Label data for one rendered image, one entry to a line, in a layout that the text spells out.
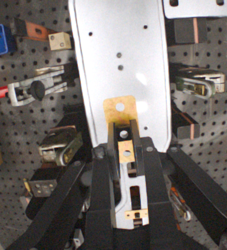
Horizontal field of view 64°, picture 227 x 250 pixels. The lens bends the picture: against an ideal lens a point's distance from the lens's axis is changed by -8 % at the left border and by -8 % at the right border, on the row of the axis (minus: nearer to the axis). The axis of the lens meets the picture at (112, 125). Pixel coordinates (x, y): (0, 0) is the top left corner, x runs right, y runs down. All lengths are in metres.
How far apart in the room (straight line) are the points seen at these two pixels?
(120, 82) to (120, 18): 0.15
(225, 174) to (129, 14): 0.90
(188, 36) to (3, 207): 1.22
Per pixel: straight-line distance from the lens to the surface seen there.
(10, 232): 1.45
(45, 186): 0.50
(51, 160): 0.51
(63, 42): 0.43
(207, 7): 0.55
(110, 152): 0.16
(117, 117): 0.23
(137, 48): 0.49
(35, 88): 0.30
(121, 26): 0.49
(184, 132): 0.57
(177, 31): 0.53
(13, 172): 1.08
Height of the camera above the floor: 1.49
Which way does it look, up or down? 70 degrees down
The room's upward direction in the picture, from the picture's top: 178 degrees counter-clockwise
